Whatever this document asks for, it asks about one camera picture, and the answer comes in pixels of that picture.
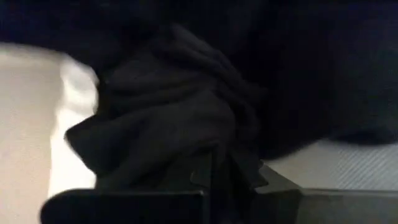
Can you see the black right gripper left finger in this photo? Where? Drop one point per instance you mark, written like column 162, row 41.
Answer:
column 124, row 208

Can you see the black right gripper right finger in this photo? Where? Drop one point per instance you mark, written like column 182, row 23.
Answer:
column 326, row 208

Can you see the black garment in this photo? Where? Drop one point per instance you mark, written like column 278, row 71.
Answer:
column 161, row 118

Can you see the white table mat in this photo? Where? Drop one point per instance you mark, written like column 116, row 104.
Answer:
column 342, row 168

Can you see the beige fabric bin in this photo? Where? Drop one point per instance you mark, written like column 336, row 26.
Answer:
column 21, row 130

